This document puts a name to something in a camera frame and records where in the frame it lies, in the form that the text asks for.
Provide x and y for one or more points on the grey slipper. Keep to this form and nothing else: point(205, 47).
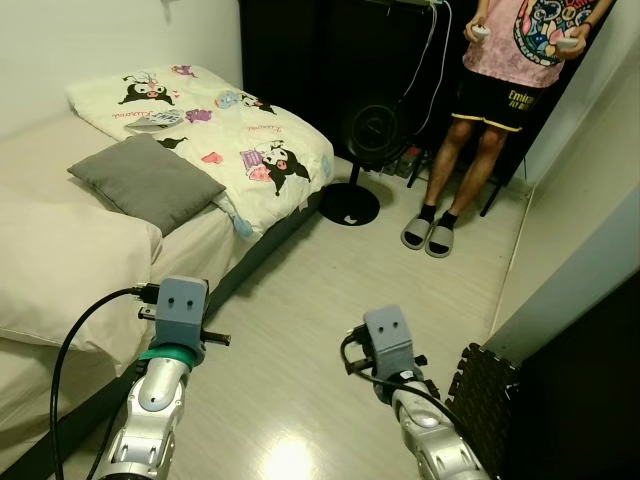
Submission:
point(417, 236)
point(441, 243)

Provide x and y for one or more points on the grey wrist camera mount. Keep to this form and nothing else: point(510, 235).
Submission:
point(388, 335)
point(183, 305)

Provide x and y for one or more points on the bed with cream sheet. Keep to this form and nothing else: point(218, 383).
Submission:
point(40, 150)

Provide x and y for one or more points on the black standing fan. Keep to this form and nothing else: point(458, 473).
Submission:
point(370, 130)

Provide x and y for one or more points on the black wardrobe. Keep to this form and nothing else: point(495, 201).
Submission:
point(290, 60)

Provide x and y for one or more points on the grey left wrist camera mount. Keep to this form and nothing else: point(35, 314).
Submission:
point(183, 305)

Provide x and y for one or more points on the black cabinet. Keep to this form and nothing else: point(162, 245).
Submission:
point(590, 400)

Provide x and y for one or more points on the person in pink shirt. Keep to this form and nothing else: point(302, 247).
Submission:
point(530, 40)

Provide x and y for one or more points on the white handheld controller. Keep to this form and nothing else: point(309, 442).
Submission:
point(567, 44)
point(480, 32)

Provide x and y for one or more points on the cream cartoon print blanket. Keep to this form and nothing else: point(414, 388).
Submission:
point(250, 130)

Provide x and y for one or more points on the grey square pillow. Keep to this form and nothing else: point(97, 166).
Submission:
point(150, 185)

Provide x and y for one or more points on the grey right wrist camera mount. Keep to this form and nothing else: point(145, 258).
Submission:
point(388, 335)

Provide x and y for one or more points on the black foam puzzle mat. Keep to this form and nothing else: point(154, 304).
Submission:
point(485, 410)

